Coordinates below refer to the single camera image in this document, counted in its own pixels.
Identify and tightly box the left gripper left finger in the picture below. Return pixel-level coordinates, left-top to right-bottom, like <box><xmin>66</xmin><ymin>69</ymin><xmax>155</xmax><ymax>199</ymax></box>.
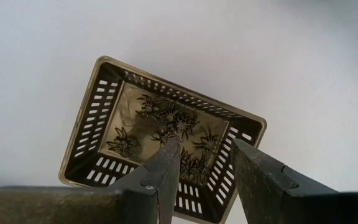
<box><xmin>0</xmin><ymin>138</ymin><xmax>183</xmax><ymax>224</ymax></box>

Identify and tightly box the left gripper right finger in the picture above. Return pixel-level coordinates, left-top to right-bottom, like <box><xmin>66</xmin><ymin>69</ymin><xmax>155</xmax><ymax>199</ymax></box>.
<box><xmin>230</xmin><ymin>138</ymin><xmax>358</xmax><ymax>224</ymax></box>

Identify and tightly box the grey table mat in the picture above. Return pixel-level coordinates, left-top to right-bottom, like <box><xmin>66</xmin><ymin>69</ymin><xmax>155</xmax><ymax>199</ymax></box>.
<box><xmin>0</xmin><ymin>0</ymin><xmax>358</xmax><ymax>224</ymax></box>

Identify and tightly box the black slotted plastic basket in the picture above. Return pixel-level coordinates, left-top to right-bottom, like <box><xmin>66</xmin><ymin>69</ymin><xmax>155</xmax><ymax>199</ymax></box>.
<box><xmin>58</xmin><ymin>55</ymin><xmax>267</xmax><ymax>224</ymax></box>

